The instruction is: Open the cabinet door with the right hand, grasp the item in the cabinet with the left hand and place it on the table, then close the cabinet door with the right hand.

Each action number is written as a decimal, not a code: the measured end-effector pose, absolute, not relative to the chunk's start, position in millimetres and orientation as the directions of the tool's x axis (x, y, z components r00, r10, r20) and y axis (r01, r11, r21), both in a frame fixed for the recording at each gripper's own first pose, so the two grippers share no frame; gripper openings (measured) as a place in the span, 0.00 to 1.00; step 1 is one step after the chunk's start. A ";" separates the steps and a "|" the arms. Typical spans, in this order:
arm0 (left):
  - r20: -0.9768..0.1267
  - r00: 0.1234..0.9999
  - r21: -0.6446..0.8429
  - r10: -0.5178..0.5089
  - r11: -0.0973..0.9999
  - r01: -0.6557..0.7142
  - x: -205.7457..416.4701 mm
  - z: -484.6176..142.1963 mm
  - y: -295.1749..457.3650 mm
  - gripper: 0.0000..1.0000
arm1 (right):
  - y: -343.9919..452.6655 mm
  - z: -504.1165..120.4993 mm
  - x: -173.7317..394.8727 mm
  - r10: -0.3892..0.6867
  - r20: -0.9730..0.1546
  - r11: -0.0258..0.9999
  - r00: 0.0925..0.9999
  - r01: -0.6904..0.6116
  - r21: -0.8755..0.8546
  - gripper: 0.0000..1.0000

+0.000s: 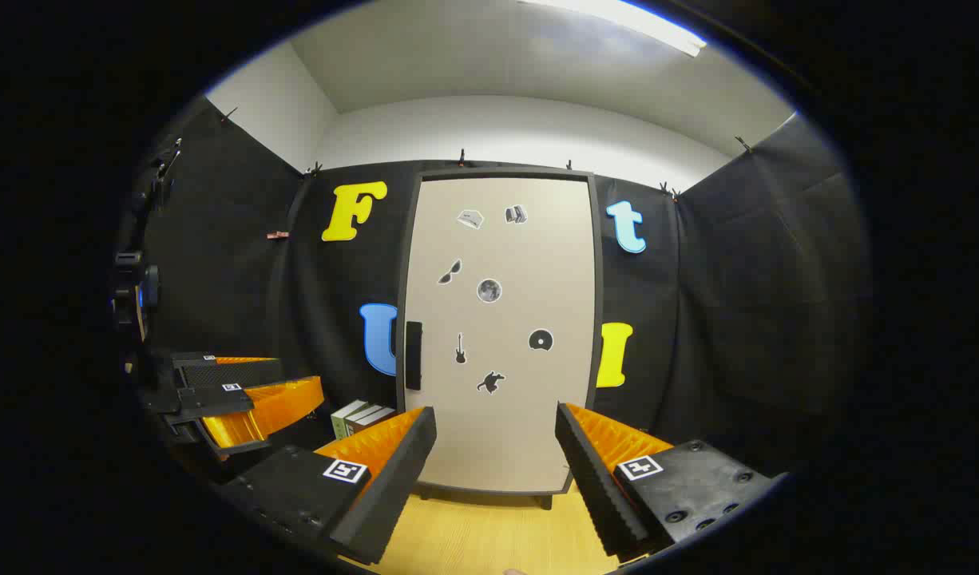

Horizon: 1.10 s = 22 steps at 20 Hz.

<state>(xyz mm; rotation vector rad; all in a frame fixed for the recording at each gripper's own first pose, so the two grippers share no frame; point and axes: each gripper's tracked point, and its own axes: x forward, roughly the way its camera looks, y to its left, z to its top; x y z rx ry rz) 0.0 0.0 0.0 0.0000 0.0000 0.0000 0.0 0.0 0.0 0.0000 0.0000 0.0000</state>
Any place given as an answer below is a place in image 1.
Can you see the ceiling light fixture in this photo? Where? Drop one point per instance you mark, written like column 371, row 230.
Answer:
column 641, row 20

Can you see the beige cabinet door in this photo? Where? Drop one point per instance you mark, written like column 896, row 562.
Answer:
column 521, row 263

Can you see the black backdrop cloth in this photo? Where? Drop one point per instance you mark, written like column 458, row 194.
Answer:
column 737, row 319

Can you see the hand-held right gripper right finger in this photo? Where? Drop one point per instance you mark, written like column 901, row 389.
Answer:
column 593, row 479

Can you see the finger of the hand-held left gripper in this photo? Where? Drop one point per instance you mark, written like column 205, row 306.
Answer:
column 266, row 407
column 234, row 373

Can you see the dark grey cabinet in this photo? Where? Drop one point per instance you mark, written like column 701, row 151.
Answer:
column 546, row 501

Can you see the row of black cloth clips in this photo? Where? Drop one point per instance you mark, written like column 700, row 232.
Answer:
column 461, row 157

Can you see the brown book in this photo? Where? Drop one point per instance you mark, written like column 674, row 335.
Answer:
column 374, row 415

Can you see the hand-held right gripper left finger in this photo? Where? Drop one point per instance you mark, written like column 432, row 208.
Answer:
column 402, row 471

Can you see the green book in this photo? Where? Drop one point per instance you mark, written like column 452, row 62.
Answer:
column 339, row 423

